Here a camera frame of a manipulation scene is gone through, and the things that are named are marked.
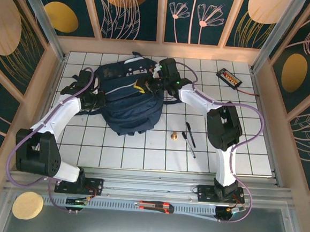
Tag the right aluminium frame post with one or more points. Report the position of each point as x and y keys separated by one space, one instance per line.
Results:
x=277 y=34

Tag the grey metal sheet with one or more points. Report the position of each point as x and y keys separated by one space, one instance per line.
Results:
x=148 y=228

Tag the silver pen with black cap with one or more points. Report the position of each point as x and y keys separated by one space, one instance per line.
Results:
x=190 y=147

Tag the aluminium frame post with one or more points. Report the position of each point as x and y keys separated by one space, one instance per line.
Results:
x=277 y=34
x=41 y=18

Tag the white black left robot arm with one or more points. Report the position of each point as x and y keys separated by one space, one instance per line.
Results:
x=61 y=114

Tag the round yellow sponge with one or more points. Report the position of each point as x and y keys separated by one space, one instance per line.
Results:
x=27 y=205

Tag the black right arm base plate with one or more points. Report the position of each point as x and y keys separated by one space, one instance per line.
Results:
x=205 y=192

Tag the black marker pen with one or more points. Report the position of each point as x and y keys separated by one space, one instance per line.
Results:
x=190 y=135

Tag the orange black utility knife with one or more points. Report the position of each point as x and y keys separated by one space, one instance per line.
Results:
x=156 y=207

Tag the left controller circuit board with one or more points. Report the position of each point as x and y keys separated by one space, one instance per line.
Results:
x=77 y=201

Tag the left aluminium frame post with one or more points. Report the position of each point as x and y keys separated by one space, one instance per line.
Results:
x=41 y=18

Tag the navy blue backpack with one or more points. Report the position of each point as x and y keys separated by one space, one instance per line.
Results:
x=134 y=111

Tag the controller circuit board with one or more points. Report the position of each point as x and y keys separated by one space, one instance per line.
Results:
x=77 y=201
x=230 y=212

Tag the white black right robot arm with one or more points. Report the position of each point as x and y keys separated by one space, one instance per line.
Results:
x=196 y=97

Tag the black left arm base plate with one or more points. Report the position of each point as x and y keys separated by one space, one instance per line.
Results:
x=96 y=184

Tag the right controller circuit board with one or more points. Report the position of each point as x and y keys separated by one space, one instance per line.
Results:
x=230 y=212

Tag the aluminium extrusion rail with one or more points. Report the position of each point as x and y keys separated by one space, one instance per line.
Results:
x=149 y=186

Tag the black device with orange cells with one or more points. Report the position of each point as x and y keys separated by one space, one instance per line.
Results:
x=229 y=77

